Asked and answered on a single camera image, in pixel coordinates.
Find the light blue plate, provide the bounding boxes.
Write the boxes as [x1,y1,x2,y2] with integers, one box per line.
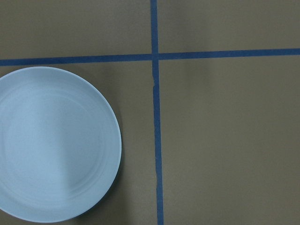
[0,67,122,223]

